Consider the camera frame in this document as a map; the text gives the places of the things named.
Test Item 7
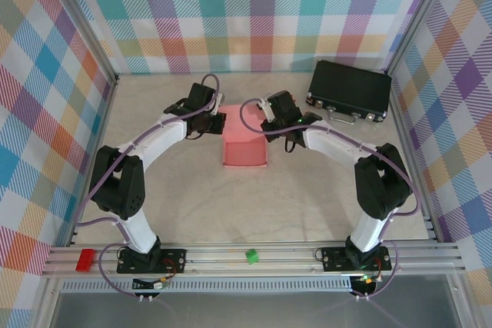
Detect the pink paper box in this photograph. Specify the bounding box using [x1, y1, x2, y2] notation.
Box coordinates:
[221, 104, 269, 170]

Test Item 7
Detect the black hard case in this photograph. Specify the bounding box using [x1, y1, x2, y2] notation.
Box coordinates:
[305, 60, 393, 126]

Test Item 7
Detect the grey metal panel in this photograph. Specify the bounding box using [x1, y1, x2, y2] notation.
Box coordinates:
[49, 291, 462, 328]

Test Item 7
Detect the red rectangular block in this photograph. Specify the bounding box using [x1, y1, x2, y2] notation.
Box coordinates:
[75, 249, 96, 272]

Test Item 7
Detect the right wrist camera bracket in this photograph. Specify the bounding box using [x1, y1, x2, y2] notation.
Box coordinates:
[256, 98, 276, 120]

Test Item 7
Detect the aluminium frame rail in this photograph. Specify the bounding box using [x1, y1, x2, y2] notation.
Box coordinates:
[41, 241, 466, 279]

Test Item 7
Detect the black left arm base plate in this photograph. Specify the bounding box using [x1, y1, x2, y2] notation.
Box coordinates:
[116, 247, 188, 275]

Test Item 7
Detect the aluminium frame post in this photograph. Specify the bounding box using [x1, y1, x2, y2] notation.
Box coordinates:
[386, 0, 457, 74]
[36, 0, 120, 85]

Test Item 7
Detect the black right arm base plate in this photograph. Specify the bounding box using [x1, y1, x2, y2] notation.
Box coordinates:
[321, 245, 393, 272]

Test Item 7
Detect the grey slotted cable duct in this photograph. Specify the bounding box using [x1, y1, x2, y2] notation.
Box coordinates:
[61, 280, 353, 293]

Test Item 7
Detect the black cable connector mount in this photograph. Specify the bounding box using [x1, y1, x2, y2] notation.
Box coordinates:
[131, 276, 171, 304]
[350, 273, 382, 302]

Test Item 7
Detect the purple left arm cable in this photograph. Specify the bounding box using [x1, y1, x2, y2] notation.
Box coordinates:
[72, 73, 224, 300]

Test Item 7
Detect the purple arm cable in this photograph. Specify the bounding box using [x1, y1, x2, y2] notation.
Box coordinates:
[240, 98, 422, 300]
[72, 73, 224, 300]

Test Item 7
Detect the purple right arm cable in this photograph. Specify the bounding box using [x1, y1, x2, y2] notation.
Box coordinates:
[240, 98, 422, 300]

